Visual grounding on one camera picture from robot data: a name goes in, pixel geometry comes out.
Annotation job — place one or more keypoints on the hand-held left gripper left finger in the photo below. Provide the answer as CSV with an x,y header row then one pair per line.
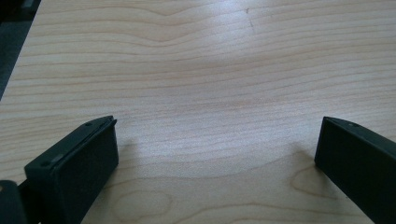
x,y
74,168

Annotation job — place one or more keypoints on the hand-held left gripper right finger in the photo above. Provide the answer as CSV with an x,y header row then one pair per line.
x,y
358,161

